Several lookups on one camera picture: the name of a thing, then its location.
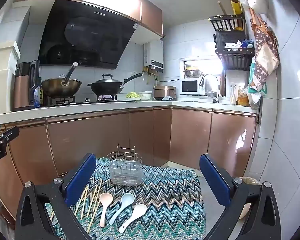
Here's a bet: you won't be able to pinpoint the white plastic spoon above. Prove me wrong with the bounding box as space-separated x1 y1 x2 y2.
118 204 147 233

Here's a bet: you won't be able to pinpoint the black wok lid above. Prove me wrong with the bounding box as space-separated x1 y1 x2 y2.
94 74 120 84

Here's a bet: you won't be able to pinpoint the brass water heater pipes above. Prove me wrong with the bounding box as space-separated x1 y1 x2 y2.
142 66 163 83

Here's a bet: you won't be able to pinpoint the window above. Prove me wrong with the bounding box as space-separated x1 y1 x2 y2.
180 59 224 79

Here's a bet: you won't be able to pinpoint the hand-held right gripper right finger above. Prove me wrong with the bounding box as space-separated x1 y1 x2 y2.
200 154 283 240

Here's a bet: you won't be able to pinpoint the green and white bag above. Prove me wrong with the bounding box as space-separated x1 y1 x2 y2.
246 62 268 108

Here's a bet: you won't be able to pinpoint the copper lower cabinet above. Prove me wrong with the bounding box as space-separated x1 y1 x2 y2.
0 106 259 220

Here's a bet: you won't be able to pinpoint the cream rice dispenser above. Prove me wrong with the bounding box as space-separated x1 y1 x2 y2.
0 41 21 117

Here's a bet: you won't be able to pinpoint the black gas stove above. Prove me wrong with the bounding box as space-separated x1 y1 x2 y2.
44 94 127 105

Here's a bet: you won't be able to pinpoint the copper rice cooker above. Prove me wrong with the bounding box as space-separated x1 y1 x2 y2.
154 85 177 100

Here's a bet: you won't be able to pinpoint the white kitchen countertop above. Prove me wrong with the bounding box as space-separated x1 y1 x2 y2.
0 99 259 124

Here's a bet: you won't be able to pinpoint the wooden rolling pin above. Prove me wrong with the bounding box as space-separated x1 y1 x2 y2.
217 1 228 15

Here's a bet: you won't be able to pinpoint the wire utensil holder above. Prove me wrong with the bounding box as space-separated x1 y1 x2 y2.
107 144 143 187

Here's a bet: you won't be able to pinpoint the brown wooden board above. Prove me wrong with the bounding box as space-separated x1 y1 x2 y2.
220 70 227 97

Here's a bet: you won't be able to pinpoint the steel kitchen faucet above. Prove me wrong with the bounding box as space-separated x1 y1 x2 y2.
199 74 220 103

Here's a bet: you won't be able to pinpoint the white water heater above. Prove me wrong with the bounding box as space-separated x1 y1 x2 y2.
144 39 164 70

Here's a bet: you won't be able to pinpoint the bronze wok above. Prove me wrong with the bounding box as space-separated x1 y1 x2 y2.
41 62 82 97

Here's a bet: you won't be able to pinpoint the white crumpled cloth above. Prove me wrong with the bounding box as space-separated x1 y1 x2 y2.
225 40 244 50

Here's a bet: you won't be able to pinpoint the glass pot with yellow lid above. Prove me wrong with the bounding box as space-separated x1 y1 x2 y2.
183 65 202 79

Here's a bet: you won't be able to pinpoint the plate of chopped greens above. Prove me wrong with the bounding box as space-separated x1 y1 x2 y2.
126 92 142 101

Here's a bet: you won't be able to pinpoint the brown floral apron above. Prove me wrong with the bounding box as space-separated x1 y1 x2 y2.
249 7 280 85

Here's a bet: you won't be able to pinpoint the light blue plastic spoon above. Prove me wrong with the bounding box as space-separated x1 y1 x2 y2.
109 193 135 225

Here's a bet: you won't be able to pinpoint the pink plastic spoon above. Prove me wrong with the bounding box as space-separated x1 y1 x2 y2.
99 192 113 228

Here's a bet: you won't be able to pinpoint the orange liquid bottle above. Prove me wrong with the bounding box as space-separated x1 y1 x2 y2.
237 85 250 106

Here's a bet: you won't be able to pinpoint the bunch of wooden chopsticks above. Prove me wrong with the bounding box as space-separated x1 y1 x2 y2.
50 181 103 233

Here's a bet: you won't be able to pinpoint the black wok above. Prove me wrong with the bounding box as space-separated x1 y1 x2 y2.
87 73 143 95

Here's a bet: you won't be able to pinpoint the dark sauce bottle blue label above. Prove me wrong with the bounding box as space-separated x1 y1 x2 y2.
34 84 44 108

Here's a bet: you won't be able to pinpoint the black wall rack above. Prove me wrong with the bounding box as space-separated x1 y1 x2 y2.
209 14 255 71

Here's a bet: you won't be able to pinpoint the copper electric kettle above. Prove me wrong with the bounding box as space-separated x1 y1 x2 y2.
13 60 40 112

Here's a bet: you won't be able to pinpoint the zigzag patterned cloth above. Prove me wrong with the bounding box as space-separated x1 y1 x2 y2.
45 157 207 240

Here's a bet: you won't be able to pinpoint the black range hood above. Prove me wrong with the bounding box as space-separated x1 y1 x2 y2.
38 0 138 70

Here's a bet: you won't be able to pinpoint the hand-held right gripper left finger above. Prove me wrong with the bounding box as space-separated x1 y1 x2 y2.
14 153 97 240

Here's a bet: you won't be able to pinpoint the yellow roll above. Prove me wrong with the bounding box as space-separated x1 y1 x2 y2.
230 0 243 30

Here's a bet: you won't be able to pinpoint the white microwave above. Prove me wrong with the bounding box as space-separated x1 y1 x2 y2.
181 78 207 95

